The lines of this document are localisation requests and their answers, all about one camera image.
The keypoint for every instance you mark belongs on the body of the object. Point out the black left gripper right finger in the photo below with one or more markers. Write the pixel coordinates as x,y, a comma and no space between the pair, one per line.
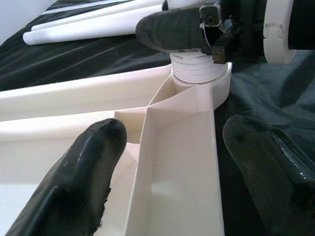
275,177

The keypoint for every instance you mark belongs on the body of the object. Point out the white plastic table top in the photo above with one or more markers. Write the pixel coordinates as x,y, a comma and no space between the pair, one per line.
177,159

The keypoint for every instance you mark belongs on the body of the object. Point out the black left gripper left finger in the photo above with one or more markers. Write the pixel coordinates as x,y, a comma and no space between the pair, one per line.
73,184

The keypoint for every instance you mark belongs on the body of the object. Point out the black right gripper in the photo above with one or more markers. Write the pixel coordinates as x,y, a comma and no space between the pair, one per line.
246,37

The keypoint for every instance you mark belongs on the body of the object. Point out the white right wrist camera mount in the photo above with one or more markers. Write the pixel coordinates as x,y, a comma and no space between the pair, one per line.
275,44

